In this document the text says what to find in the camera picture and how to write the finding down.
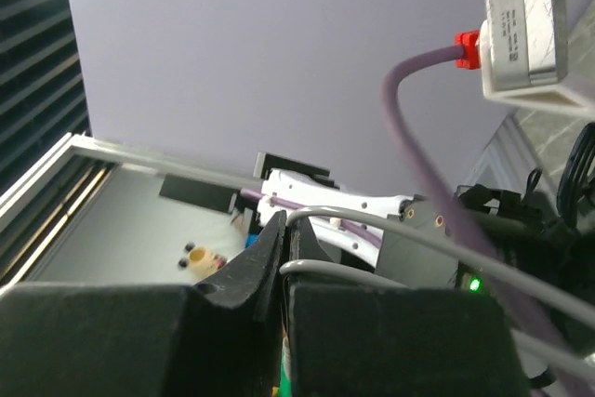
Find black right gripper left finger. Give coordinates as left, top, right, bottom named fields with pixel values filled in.
left=1, top=212, right=287, bottom=396

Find aluminium front rail frame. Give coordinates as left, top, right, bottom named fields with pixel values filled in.
left=1, top=134, right=261, bottom=286

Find white headphones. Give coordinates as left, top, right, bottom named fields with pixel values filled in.
left=287, top=206, right=594, bottom=383

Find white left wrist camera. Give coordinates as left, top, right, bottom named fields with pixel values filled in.
left=478, top=0, right=594, bottom=120

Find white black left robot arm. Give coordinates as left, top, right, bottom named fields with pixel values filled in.
left=240, top=169, right=594, bottom=326

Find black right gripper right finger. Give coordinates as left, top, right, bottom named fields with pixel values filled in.
left=286, top=234, right=529, bottom=396

